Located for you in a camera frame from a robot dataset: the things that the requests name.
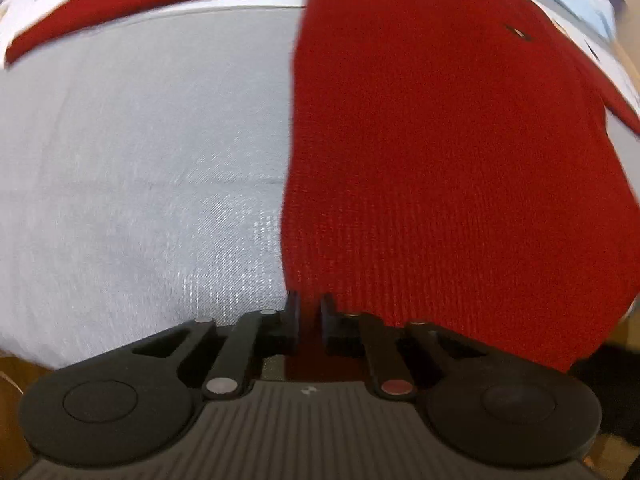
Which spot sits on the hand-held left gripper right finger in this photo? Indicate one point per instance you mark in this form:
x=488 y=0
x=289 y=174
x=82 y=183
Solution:
x=332 y=329

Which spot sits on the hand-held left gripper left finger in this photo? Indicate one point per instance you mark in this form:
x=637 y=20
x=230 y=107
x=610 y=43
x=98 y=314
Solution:
x=287 y=327

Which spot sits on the red knit sweater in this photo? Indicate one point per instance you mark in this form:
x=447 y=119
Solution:
x=425 y=160

